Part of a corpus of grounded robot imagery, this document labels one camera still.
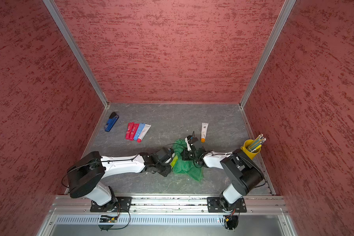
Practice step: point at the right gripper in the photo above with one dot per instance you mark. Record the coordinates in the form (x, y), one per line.
(184, 155)

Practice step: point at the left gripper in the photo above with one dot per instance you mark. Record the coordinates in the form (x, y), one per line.
(166, 172)

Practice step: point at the green microfiber cloth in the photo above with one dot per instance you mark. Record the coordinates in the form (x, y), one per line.
(185, 167)

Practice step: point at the lime green toothpaste tube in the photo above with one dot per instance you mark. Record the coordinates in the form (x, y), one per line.
(174, 161)

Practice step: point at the white tube pink cap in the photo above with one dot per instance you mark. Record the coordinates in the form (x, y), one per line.
(143, 132)

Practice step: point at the blue toothpaste tube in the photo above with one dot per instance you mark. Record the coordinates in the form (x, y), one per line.
(138, 131)

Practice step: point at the pink toothpaste tube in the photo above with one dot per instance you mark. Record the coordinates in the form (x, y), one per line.
(129, 130)
(133, 131)

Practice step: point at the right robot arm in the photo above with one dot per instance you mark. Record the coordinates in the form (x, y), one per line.
(241, 170)

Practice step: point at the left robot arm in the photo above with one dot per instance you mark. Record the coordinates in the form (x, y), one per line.
(84, 177)

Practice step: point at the white tube orange cap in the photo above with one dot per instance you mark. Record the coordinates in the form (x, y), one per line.
(204, 132)

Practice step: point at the yellow cup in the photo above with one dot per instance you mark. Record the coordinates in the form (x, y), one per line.
(251, 155)

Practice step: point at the blue stapler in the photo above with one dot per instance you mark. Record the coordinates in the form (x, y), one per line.
(111, 121)

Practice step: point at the pencils in cup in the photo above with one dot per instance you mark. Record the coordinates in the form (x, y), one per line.
(257, 143)

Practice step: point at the right corner aluminium profile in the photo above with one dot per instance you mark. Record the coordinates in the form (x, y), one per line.
(275, 33)

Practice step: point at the corner aluminium profile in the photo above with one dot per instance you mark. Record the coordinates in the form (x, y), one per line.
(275, 33)
(61, 24)

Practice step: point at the left corner aluminium profile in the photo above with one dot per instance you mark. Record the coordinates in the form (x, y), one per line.
(61, 24)

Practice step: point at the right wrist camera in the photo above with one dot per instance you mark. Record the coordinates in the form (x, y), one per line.
(189, 143)

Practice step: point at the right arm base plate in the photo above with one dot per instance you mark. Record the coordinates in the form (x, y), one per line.
(215, 204)

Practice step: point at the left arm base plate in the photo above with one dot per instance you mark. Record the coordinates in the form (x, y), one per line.
(124, 204)

